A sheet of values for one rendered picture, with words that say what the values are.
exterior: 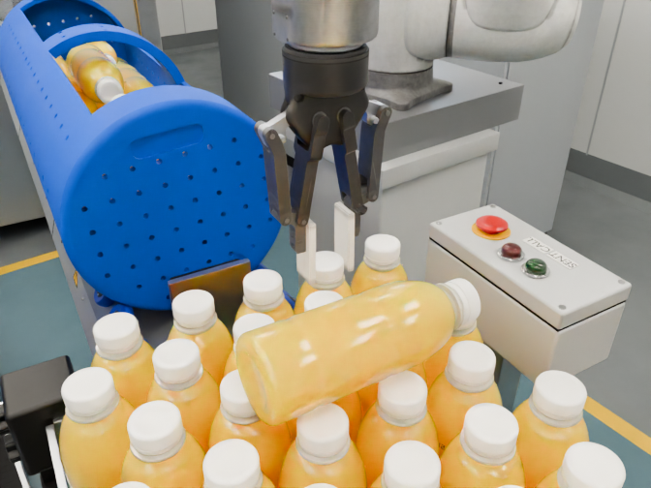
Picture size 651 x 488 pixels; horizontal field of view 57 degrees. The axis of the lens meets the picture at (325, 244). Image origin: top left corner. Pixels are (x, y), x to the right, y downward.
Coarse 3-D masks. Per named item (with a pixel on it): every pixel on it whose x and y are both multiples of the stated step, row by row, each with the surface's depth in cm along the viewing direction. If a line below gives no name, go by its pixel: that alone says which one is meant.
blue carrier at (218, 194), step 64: (64, 0) 132; (0, 64) 124; (64, 128) 72; (128, 128) 65; (192, 128) 69; (64, 192) 65; (128, 192) 68; (192, 192) 72; (256, 192) 77; (128, 256) 72; (192, 256) 76; (256, 256) 82
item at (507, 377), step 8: (496, 352) 70; (496, 360) 71; (504, 360) 70; (496, 368) 71; (504, 368) 70; (512, 368) 72; (496, 376) 71; (504, 376) 71; (512, 376) 72; (504, 384) 72; (512, 384) 73; (504, 392) 73; (512, 392) 74; (504, 400) 74; (512, 400) 75; (512, 408) 76
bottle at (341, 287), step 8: (344, 280) 63; (304, 288) 64; (312, 288) 63; (320, 288) 62; (328, 288) 62; (336, 288) 63; (344, 288) 64; (296, 296) 65; (304, 296) 63; (344, 296) 63; (296, 304) 65; (296, 312) 65
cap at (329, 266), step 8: (320, 256) 63; (328, 256) 63; (336, 256) 63; (320, 264) 62; (328, 264) 62; (336, 264) 62; (320, 272) 61; (328, 272) 61; (336, 272) 62; (320, 280) 62; (328, 280) 62; (336, 280) 62
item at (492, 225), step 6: (486, 216) 69; (492, 216) 69; (480, 222) 68; (486, 222) 68; (492, 222) 68; (498, 222) 68; (504, 222) 68; (480, 228) 67; (486, 228) 67; (492, 228) 67; (498, 228) 67; (504, 228) 67
